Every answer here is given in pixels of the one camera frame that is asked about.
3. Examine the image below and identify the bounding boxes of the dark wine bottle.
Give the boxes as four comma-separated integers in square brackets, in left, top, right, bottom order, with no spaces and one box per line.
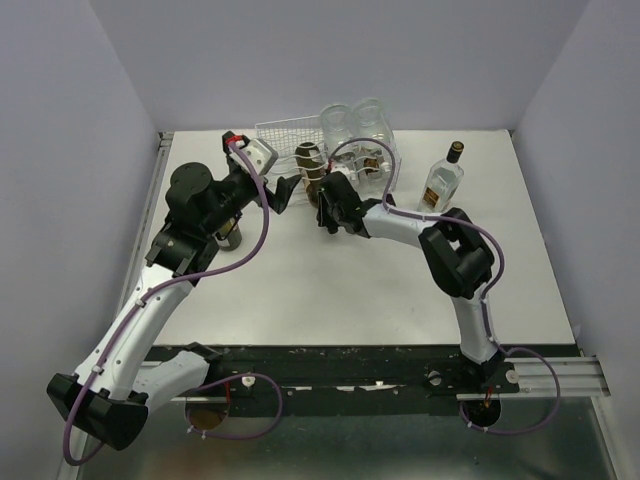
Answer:
[294,141,325,208]

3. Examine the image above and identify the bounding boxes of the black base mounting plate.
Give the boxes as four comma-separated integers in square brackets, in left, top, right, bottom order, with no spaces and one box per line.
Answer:
[180,345,519,418]

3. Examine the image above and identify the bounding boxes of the green wine bottle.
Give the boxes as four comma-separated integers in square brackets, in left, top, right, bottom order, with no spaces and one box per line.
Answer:
[216,218,242,251]

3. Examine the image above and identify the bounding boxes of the clear flask bottle black cap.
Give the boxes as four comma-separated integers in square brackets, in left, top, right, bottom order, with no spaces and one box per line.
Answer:
[417,141,464,213]

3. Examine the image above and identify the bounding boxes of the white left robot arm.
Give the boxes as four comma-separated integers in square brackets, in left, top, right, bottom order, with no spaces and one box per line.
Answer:
[46,131,300,465]

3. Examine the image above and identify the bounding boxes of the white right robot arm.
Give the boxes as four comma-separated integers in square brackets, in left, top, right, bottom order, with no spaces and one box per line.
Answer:
[317,172,504,392]

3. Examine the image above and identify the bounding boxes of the clear square bottle brown label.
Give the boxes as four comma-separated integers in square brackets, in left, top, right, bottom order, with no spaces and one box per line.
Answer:
[362,156,381,176]

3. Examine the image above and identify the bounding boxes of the aluminium rail frame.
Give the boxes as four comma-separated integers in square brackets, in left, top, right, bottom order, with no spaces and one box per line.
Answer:
[54,130,612,480]

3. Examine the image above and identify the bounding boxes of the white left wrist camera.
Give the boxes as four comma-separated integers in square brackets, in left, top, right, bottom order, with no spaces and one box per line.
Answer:
[238,138,279,176]

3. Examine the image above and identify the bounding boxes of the white wire wine rack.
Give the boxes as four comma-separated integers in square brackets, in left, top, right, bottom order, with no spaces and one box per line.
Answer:
[255,116,401,204]

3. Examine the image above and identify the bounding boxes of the clear tall bottle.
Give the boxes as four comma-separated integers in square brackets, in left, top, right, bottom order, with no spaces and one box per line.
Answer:
[331,160,368,194]

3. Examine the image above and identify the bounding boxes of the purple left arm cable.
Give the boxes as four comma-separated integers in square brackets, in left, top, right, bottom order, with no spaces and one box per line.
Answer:
[63,135,272,467]

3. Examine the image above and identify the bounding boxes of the round clear bottle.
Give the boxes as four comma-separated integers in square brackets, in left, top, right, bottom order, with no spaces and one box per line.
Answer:
[319,103,356,154]
[353,98,395,166]

